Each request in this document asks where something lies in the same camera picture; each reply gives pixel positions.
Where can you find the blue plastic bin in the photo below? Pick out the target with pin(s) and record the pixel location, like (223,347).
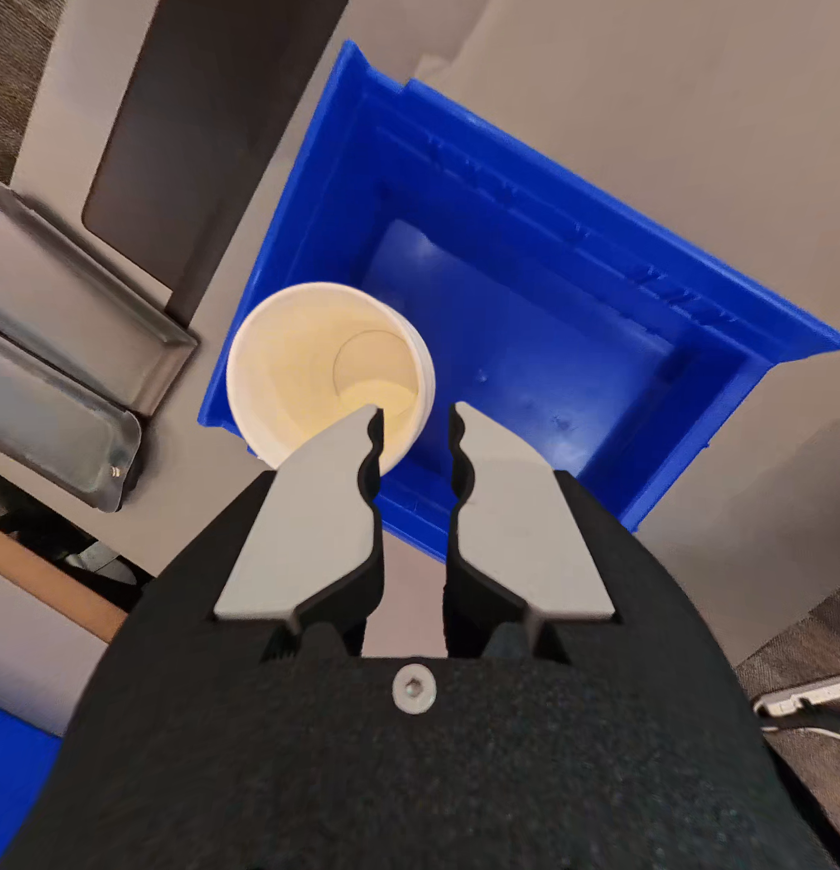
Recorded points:
(12,781)
(563,340)

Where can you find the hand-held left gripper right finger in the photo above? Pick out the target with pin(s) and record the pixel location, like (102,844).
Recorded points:
(529,544)

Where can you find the nested stack of paper cups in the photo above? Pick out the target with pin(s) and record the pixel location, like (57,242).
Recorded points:
(291,367)

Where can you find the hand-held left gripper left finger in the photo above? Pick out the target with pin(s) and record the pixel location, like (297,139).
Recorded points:
(304,537)

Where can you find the wood edged grey table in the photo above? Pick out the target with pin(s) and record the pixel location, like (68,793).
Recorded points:
(53,584)

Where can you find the white power strip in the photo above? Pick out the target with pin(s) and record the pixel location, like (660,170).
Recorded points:
(807,697)

